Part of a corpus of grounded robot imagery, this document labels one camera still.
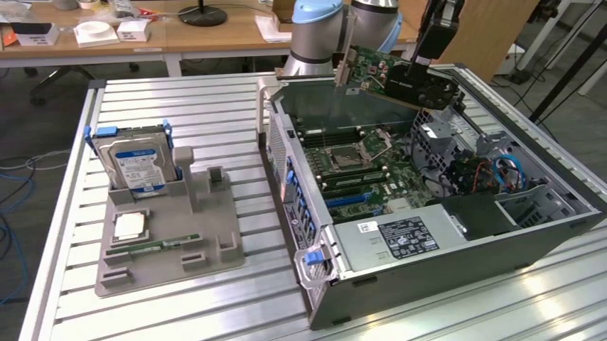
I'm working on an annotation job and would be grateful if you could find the green RAM stick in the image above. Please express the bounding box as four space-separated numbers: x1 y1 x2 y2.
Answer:
104 232 203 256

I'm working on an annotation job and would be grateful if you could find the small white box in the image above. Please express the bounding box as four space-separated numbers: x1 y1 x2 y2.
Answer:
116 19 152 43

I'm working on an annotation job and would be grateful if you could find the black chair base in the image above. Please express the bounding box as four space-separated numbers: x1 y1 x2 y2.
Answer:
23 63 141 106

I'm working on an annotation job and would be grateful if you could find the metal socket cover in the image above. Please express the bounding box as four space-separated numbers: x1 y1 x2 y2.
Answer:
359 128 395 157

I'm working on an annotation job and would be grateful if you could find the silver CPU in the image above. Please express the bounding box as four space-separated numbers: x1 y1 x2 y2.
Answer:
115 212 147 239

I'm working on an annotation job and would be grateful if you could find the blue wire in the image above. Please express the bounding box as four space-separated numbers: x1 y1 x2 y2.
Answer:
492 154 528 189

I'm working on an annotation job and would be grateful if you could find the wooden desk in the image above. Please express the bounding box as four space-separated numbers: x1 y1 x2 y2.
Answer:
0 0 426 77

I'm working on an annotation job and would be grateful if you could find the graphics card with black shroud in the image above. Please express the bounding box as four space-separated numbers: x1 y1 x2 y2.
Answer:
334 6 460 112

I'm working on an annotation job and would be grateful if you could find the perforated metal disk bay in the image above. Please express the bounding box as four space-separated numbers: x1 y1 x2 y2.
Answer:
411 83 480 171

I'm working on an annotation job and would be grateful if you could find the CPU socket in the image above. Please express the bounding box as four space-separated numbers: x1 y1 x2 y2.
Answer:
323 144 370 172

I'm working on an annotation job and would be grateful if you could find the stack of papers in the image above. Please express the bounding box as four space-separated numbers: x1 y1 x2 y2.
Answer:
254 13 294 43

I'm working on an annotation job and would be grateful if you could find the red wire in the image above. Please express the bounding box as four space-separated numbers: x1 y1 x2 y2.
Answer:
468 160 490 193

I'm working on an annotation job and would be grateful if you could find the white square tray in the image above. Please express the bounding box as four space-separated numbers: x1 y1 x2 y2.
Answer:
73 20 120 49

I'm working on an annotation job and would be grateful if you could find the white box with black lid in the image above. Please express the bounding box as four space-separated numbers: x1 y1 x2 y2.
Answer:
9 21 61 47

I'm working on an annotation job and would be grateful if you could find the wooden cabinet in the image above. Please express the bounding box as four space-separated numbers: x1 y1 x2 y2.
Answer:
400 0 542 80

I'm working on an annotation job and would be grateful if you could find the blue expansion slot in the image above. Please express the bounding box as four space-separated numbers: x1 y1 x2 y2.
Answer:
326 193 372 210

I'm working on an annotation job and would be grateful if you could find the white packet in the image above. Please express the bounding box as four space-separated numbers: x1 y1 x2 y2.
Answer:
109 0 140 18

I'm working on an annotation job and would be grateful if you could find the black lamp base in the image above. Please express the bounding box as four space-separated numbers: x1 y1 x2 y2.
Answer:
177 0 228 28

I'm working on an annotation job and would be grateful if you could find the open black PC case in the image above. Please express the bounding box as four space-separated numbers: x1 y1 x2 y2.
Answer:
255 63 607 331

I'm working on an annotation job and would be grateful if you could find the orange box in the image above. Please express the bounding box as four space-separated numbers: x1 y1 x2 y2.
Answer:
0 26 19 50

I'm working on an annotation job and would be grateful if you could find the installed dark RAM stick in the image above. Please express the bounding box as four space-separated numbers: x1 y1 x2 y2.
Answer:
326 169 386 191

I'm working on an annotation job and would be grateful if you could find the brown cardboard box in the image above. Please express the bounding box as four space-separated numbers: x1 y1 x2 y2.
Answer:
271 0 295 25

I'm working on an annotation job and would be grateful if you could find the green motherboard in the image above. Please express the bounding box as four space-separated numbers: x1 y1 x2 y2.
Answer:
296 120 442 223

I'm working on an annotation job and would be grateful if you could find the grey parts rack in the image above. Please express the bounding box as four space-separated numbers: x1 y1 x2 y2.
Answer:
93 145 248 298

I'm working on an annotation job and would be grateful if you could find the white floor cable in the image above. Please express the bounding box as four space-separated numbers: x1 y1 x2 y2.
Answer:
0 148 72 171

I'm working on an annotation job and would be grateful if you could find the silver chipset heatsink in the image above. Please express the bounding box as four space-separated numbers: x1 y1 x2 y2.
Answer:
386 197 415 214

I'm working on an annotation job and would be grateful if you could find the grey open disk bay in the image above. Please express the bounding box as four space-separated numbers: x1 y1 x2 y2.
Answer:
492 184 579 229

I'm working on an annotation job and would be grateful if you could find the grey power supply unit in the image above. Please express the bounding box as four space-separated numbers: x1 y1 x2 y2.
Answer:
331 205 468 274

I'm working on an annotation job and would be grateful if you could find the hard disk in blue caddy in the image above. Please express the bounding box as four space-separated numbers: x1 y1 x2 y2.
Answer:
84 119 185 199

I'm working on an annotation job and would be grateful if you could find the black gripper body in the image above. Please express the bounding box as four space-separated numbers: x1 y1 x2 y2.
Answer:
408 0 467 77

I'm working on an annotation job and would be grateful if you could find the black stand pole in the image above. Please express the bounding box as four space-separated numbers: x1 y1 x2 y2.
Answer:
528 0 607 125

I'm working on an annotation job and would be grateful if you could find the blue floor cable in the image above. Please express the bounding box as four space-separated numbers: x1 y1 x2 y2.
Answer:
0 170 37 306

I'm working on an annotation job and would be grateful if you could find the white desk frame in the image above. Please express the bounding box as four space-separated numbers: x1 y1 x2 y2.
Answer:
514 0 607 97

